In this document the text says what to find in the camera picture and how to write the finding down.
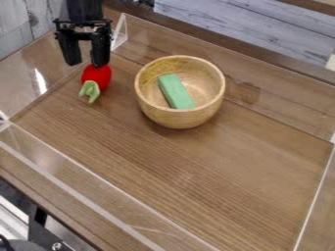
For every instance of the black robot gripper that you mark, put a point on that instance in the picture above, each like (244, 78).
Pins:
(80, 22)

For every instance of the red plush tomato toy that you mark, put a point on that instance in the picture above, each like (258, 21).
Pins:
(95, 81)

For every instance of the wooden bowl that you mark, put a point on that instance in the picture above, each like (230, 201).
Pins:
(201, 78)

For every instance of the green rectangular block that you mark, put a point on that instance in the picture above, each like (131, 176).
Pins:
(175, 92)

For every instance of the clear acrylic table barrier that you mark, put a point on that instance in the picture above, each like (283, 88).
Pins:
(224, 187)

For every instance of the black metal bracket with bolt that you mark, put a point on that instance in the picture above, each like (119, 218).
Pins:
(40, 235)

